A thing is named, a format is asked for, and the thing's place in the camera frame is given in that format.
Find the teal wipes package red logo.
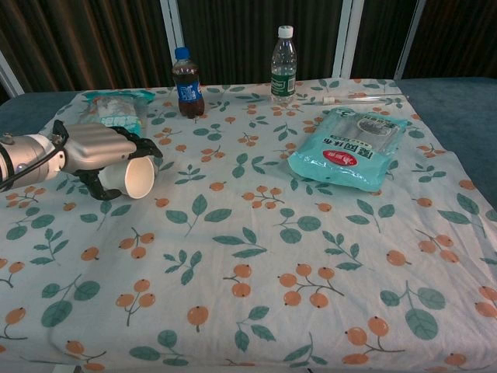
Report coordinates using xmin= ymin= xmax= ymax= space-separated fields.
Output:
xmin=287 ymin=107 xmax=409 ymax=192

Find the clear glass tube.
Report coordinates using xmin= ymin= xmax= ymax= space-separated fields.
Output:
xmin=321 ymin=92 xmax=403 ymax=105

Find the white folding screen frame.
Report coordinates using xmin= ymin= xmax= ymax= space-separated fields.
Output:
xmin=0 ymin=0 xmax=424 ymax=98

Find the dark cola bottle blue label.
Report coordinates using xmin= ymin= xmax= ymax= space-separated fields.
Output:
xmin=172 ymin=47 xmax=206 ymax=119

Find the white paper cup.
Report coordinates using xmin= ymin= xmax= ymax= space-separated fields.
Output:
xmin=97 ymin=155 xmax=157 ymax=200

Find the teal snack package yellow print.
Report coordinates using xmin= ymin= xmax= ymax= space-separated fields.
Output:
xmin=79 ymin=88 xmax=157 ymax=138

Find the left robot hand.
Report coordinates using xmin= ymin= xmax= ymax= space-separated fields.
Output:
xmin=50 ymin=119 xmax=164 ymax=201

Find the floral printed tablecloth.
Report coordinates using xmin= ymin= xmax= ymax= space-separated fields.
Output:
xmin=0 ymin=77 xmax=497 ymax=373

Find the clear water bottle green label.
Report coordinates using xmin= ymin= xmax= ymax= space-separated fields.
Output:
xmin=269 ymin=25 xmax=297 ymax=105

